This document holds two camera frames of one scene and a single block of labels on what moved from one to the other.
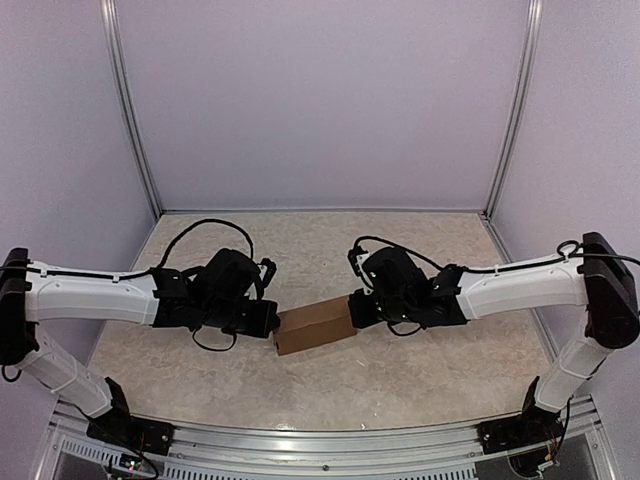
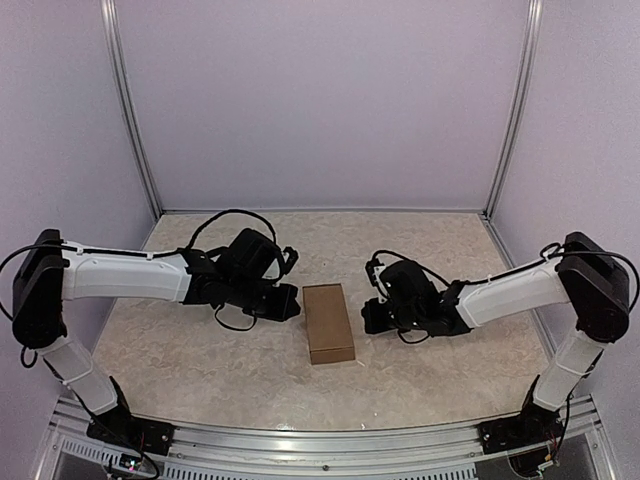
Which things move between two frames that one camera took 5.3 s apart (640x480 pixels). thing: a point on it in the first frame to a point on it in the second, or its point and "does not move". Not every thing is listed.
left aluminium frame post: (109, 14) does not move
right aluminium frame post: (518, 99) does not move
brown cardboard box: (314, 325) to (330, 335)
